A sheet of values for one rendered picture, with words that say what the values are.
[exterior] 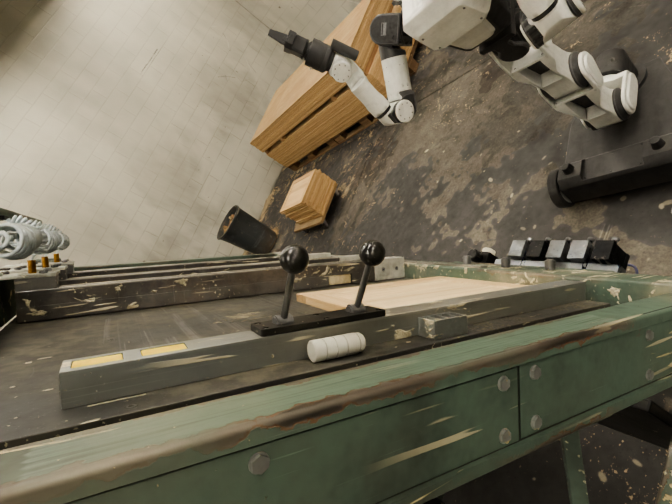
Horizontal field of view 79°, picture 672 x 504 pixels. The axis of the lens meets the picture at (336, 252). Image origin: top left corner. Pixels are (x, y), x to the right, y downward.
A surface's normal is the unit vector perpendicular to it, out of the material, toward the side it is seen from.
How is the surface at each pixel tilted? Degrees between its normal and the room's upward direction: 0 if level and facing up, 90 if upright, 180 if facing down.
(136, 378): 90
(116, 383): 90
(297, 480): 90
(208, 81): 90
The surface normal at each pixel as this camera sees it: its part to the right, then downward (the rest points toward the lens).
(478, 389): 0.49, 0.03
